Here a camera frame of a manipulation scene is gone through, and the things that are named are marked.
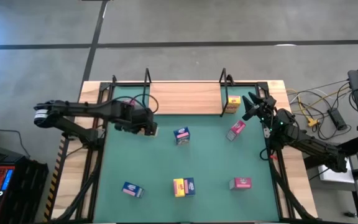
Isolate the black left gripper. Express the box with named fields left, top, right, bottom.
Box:
left=113, top=101, right=158, bottom=136

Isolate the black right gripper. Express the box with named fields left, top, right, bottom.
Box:
left=241, top=91, right=278, bottom=123

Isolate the blue Frosted Flakes cereal box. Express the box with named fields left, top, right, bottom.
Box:
left=183, top=177, right=196, bottom=197
left=173, top=126, right=191, bottom=146
left=121, top=181, right=145, bottom=199

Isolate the green table mat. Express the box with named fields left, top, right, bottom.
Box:
left=93, top=85, right=280, bottom=222

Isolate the yellow black hazard tape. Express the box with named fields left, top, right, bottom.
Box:
left=43, top=136, right=70, bottom=222

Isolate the white paper sheet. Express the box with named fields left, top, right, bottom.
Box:
left=318, top=157, right=356, bottom=184

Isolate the black plastic crate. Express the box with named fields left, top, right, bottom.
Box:
left=0, top=155, right=50, bottom=224

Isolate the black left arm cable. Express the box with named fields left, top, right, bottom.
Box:
left=112, top=93, right=160, bottom=114

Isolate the black metal table frame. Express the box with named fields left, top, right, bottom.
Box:
left=53, top=74, right=315, bottom=223

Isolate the wooden shelf with black frame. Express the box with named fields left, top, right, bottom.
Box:
left=142, top=67, right=235, bottom=118

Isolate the cables and equipment right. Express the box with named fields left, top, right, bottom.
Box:
left=286, top=88, right=352, bottom=128

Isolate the thin black floor cable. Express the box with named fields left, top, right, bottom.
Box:
left=0, top=128, right=31, bottom=158

